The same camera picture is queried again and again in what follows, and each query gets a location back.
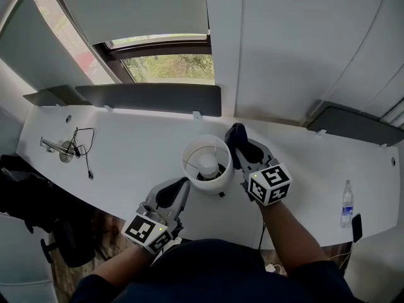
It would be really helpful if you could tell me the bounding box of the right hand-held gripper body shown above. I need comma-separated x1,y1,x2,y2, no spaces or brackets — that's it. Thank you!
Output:
241,157,293,207

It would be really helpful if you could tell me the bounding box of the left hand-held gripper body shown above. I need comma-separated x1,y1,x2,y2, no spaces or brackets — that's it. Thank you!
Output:
121,200,184,256

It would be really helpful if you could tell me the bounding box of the dark blue wiping cloth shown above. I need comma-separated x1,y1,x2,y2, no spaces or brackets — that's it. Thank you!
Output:
224,122,251,153

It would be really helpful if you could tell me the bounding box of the person's right forearm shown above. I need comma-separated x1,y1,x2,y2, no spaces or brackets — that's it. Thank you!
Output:
258,199,328,271

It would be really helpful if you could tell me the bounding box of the person's left forearm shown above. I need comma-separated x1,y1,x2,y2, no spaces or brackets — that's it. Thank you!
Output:
93,244,156,287

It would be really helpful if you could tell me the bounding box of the person's dark navy shirt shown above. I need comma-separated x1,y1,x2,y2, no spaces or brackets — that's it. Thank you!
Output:
68,238,358,303

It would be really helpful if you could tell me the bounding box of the clear plastic water bottle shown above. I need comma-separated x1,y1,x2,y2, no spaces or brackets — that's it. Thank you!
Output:
340,179,355,229

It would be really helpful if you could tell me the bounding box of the white charger adapter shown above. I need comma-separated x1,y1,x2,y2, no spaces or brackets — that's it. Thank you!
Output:
264,263,288,276

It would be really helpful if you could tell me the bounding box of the black smartphone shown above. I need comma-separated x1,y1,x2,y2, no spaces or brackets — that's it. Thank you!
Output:
351,213,364,244

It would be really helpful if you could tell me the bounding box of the metal stand with round base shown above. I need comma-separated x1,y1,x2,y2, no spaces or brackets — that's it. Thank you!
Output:
40,138,75,164

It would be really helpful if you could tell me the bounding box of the black office chair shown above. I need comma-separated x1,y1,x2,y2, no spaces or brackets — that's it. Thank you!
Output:
0,153,96,268

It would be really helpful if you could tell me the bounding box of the dark framed window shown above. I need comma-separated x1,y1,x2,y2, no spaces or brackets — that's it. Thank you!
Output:
28,0,216,86

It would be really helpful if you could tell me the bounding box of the wide grey roller blind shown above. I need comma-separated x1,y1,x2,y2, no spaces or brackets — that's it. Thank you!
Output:
51,0,211,47

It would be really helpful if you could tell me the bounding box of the narrow grey roller blind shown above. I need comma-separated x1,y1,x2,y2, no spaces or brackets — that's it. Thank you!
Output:
0,0,96,92

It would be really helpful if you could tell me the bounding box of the black power cord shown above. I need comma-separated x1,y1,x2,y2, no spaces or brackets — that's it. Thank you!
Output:
258,218,268,252

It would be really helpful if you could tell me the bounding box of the thin black cable with plug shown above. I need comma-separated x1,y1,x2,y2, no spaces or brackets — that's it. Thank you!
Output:
65,126,96,181

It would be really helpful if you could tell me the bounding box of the white charging cable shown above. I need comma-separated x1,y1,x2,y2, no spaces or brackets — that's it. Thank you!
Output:
327,243,355,270

